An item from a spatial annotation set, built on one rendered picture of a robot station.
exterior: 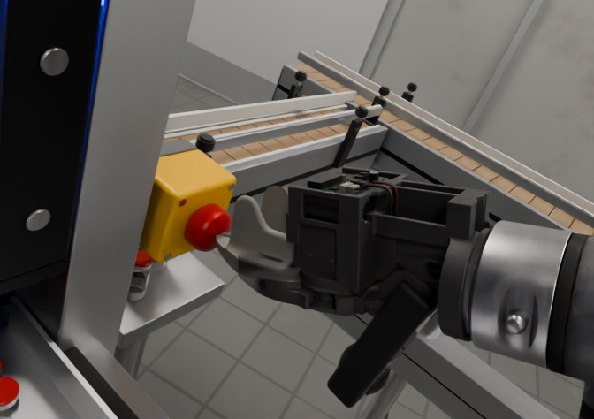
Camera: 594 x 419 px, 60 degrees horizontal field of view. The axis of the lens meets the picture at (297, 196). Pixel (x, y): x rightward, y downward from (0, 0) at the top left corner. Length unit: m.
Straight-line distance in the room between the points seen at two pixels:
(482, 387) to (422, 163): 0.48
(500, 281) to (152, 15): 0.24
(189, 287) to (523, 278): 0.36
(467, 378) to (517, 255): 0.91
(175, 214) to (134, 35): 0.16
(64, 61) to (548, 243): 0.26
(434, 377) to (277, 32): 2.45
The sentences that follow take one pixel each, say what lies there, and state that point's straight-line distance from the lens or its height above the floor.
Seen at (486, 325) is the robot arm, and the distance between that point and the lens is 0.29.
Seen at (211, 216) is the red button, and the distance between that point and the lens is 0.42.
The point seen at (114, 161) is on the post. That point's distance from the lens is 0.35.
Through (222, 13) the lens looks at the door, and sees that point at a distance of 3.41.
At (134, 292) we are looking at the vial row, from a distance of 0.51.
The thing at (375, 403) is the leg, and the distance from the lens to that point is 1.36.
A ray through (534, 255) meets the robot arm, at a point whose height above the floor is 1.14.
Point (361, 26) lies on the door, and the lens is 3.07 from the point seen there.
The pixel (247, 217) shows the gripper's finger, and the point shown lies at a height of 1.04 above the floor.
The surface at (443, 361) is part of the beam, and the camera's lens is 1.19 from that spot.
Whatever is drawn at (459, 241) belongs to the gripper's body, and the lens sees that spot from 0.30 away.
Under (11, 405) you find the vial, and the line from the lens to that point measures 0.40.
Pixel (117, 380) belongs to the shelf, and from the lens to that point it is 0.46.
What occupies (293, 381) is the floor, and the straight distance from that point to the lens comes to 1.71.
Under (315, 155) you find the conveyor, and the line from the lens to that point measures 0.81.
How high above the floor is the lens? 1.25
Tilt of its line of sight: 29 degrees down
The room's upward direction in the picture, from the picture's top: 22 degrees clockwise
